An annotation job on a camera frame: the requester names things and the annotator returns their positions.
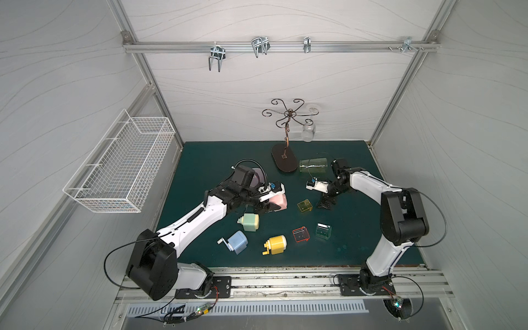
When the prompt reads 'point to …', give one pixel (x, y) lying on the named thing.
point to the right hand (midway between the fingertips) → (321, 193)
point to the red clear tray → (301, 234)
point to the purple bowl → (258, 178)
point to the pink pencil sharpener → (280, 199)
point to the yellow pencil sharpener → (276, 245)
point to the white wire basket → (119, 172)
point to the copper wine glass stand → (284, 155)
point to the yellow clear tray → (304, 205)
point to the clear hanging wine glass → (309, 128)
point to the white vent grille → (280, 309)
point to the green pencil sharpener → (250, 221)
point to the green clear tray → (323, 231)
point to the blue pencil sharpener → (236, 243)
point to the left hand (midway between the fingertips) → (277, 198)
